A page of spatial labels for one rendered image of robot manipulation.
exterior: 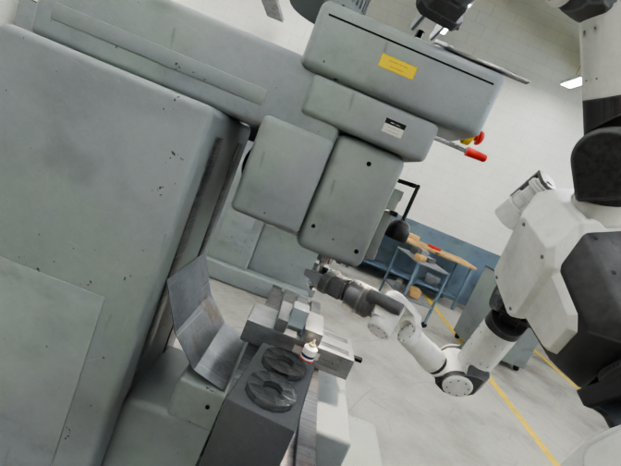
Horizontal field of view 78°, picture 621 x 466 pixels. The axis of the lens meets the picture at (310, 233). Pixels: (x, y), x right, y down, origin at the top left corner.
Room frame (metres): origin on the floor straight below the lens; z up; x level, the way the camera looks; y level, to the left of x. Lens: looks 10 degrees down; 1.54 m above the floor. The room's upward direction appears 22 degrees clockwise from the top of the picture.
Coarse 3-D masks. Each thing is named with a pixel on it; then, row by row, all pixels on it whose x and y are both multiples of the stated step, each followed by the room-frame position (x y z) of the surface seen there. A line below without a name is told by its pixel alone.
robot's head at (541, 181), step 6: (534, 174) 0.90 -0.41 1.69; (540, 174) 0.88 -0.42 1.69; (528, 180) 0.91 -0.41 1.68; (534, 180) 0.87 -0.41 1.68; (540, 180) 0.87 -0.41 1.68; (546, 180) 0.86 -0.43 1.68; (552, 180) 0.89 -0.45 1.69; (522, 186) 0.92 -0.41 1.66; (534, 186) 0.85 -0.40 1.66; (540, 186) 0.85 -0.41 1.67; (546, 186) 0.85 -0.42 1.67; (552, 186) 0.86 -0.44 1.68
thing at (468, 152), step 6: (438, 138) 0.99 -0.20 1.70; (444, 144) 1.00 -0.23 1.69; (450, 144) 0.99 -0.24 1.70; (456, 144) 1.00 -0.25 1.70; (462, 150) 1.00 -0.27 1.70; (468, 150) 0.99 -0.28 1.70; (474, 150) 0.99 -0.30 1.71; (468, 156) 1.00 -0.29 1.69; (474, 156) 0.99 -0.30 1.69; (480, 156) 0.99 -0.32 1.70; (486, 156) 0.99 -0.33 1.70
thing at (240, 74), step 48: (48, 0) 0.96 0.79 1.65; (96, 0) 0.96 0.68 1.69; (144, 0) 0.96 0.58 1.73; (96, 48) 0.96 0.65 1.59; (144, 48) 0.96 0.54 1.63; (192, 48) 0.97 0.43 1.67; (240, 48) 0.97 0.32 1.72; (192, 96) 0.97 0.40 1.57; (240, 96) 0.97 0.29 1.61; (288, 96) 0.98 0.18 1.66
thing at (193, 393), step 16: (240, 352) 1.15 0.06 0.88; (192, 384) 0.92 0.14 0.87; (208, 384) 0.94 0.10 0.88; (320, 384) 1.16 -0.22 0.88; (336, 384) 1.20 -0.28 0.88; (176, 400) 0.92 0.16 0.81; (192, 400) 0.92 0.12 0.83; (208, 400) 0.92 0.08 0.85; (320, 400) 1.07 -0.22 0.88; (336, 400) 1.10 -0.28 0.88; (176, 416) 0.92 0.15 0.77; (192, 416) 0.92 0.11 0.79; (208, 416) 0.92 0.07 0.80; (320, 416) 0.99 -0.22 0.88; (336, 416) 1.03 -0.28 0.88; (320, 432) 0.93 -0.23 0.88; (336, 432) 0.96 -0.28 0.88; (320, 448) 0.93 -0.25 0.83; (336, 448) 0.93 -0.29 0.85; (320, 464) 0.93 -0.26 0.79; (336, 464) 0.93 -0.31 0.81
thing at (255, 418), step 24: (264, 360) 0.67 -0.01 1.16; (288, 360) 0.71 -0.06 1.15; (240, 384) 0.59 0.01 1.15; (264, 384) 0.61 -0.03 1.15; (288, 384) 0.62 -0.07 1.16; (240, 408) 0.54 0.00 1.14; (264, 408) 0.55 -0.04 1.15; (288, 408) 0.57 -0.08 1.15; (216, 432) 0.54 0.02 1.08; (240, 432) 0.54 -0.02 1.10; (264, 432) 0.53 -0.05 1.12; (288, 432) 0.53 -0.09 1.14; (216, 456) 0.54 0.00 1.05; (240, 456) 0.54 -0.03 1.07; (264, 456) 0.53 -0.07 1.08
